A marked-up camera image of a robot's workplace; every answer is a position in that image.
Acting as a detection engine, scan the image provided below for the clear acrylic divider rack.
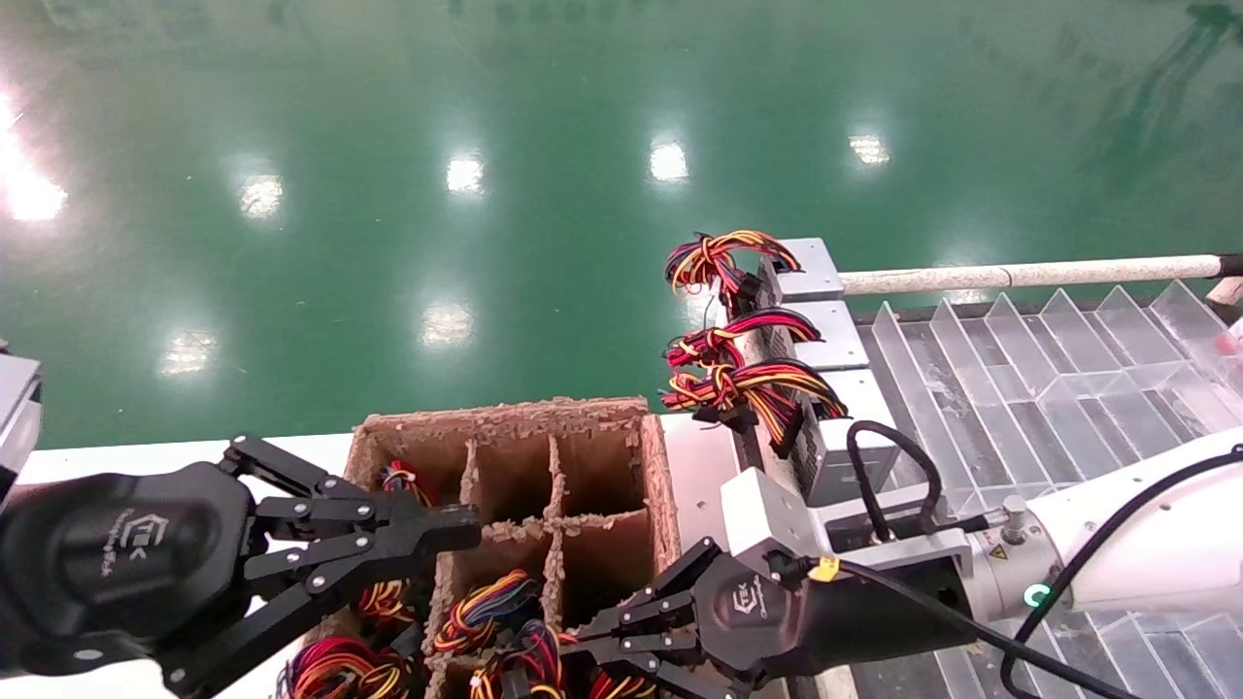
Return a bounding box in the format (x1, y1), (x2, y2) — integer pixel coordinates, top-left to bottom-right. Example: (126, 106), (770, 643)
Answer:
(855, 282), (1243, 699)

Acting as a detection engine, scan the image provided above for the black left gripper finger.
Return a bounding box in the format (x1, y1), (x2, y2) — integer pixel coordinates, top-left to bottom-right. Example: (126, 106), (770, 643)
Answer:
(160, 529), (479, 699)
(218, 434), (482, 545)

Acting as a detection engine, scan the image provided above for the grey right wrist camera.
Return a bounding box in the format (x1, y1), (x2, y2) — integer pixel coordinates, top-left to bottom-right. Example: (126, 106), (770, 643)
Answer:
(721, 466), (828, 576)

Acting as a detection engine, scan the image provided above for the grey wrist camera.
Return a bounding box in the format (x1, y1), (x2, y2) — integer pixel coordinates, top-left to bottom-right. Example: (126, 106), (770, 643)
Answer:
(721, 466), (828, 576)
(0, 354), (42, 501)

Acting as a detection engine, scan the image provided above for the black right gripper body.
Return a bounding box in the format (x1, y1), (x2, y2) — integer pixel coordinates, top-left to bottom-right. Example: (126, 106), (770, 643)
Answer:
(691, 549), (977, 690)

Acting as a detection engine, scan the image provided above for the stainless steel plate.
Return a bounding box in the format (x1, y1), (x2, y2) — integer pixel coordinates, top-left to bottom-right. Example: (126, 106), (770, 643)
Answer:
(663, 416), (768, 622)

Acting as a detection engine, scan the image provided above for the grey camera mounting bracket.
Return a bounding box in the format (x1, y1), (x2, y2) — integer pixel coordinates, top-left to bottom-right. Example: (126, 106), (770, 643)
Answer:
(825, 485), (974, 588)

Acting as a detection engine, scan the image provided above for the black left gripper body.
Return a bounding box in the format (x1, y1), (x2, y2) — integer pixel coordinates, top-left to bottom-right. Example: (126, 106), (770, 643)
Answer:
(0, 461), (255, 678)

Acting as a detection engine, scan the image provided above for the black looped camera cable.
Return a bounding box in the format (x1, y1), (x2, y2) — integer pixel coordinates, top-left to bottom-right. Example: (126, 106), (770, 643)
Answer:
(845, 419), (972, 545)

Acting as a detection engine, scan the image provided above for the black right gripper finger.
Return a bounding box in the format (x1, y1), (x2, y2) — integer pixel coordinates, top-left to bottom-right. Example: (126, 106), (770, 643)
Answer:
(583, 541), (722, 637)
(558, 633), (744, 699)

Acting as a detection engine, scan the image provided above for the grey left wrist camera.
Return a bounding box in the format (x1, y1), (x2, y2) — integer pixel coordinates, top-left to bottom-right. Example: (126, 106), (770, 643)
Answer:
(0, 354), (42, 501)

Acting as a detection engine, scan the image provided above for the black cable, yellow tag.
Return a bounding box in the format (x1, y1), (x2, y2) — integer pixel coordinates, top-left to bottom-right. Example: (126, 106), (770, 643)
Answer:
(762, 551), (1142, 699)

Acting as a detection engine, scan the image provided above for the long white rack pipe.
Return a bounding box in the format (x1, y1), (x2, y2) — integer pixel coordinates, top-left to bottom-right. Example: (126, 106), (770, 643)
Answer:
(840, 254), (1226, 297)

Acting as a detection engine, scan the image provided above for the brown cardboard divider box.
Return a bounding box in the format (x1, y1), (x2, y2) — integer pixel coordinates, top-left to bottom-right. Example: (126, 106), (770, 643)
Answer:
(291, 395), (683, 699)

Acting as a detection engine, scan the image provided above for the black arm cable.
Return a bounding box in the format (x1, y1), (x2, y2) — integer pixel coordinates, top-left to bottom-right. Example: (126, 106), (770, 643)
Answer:
(1000, 445), (1243, 699)

